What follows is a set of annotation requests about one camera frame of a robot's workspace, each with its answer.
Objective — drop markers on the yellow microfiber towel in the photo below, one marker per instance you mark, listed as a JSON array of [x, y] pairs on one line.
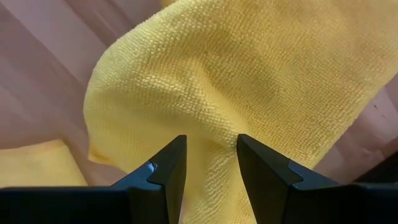
[[37, 165], [233, 62]]

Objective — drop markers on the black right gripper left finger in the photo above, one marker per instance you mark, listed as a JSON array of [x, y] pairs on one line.
[[155, 199]]

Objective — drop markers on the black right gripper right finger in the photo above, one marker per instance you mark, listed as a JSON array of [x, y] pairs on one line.
[[280, 193]]

